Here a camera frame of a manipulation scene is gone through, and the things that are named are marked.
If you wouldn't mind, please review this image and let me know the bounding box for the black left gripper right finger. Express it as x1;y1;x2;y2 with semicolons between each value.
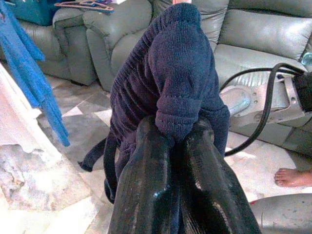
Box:
175;119;263;234

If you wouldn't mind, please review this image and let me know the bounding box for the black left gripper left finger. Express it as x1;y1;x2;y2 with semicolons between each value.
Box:
108;116;182;234

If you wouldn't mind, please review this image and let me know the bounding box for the navy garment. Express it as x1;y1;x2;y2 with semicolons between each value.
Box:
78;2;231;205

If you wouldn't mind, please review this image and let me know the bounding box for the purple plastic hanger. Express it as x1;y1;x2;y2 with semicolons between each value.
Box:
82;0;117;7

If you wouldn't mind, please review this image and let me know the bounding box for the dusty pink hanger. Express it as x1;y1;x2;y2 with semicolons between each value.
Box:
54;0;115;13

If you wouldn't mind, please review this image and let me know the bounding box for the person bare foot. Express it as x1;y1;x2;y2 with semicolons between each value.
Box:
274;167;312;188

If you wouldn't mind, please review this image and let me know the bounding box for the white shirt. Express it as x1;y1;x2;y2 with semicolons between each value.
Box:
0;60;66;159

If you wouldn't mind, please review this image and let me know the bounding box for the clear plastic bottle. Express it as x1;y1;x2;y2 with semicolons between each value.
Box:
301;52;312;67

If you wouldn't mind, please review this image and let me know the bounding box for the dark green sofa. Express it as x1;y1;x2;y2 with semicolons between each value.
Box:
0;0;312;156

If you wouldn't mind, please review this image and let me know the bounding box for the blue shirt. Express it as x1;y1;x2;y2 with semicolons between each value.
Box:
0;0;71;147

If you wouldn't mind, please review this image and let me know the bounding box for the blue bag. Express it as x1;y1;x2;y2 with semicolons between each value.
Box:
9;0;64;26

